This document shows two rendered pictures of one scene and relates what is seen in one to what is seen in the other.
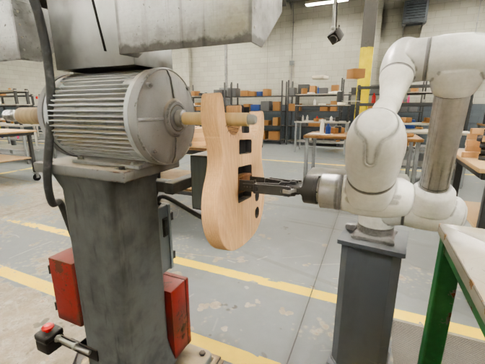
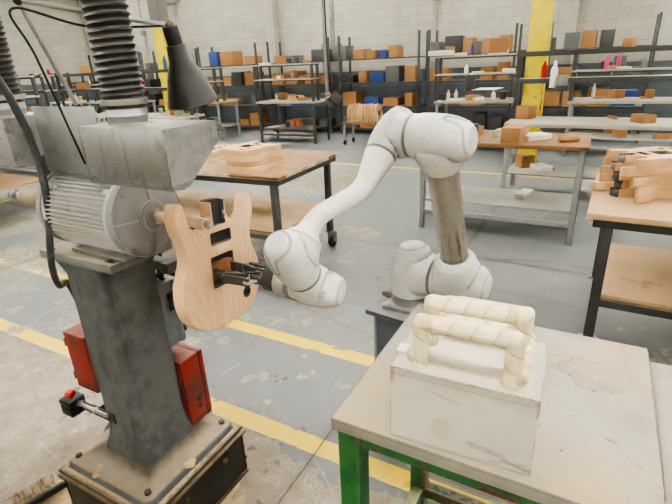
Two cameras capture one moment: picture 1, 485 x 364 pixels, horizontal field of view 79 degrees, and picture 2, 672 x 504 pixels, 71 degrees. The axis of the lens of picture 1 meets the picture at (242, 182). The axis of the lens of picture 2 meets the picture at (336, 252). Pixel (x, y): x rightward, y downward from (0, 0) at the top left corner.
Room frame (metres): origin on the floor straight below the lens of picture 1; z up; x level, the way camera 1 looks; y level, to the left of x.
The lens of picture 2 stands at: (-0.48, -0.49, 1.65)
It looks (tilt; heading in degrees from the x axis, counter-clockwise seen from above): 22 degrees down; 6
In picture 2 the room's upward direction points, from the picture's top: 3 degrees counter-clockwise
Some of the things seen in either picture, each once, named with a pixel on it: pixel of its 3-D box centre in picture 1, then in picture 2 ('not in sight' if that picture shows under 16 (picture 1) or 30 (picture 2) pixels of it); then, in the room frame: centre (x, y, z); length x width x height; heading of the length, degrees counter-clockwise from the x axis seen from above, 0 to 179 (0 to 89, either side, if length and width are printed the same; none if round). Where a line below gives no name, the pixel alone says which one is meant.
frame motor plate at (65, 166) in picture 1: (109, 163); (106, 247); (0.90, 0.42, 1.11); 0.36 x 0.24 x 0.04; 66
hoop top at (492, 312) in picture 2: not in sight; (475, 309); (0.33, -0.67, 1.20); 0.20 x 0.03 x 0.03; 69
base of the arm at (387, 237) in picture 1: (370, 228); (406, 296); (1.28, -0.60, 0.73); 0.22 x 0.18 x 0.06; 59
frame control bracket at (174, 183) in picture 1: (185, 182); (184, 259); (1.01, 0.20, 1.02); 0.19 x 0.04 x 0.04; 156
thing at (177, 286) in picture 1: (157, 302); (174, 373); (1.05, 0.35, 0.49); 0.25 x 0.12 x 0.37; 66
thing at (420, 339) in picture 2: not in sight; (420, 343); (0.28, -0.57, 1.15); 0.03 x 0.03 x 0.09
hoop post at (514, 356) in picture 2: not in sight; (514, 363); (0.22, -0.72, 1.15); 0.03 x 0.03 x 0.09
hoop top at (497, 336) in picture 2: not in sight; (466, 330); (0.25, -0.64, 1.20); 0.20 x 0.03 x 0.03; 69
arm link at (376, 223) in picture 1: (380, 201); (413, 268); (1.26, -0.63, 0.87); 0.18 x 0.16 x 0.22; 59
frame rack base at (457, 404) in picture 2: not in sight; (466, 396); (0.30, -0.66, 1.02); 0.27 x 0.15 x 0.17; 70
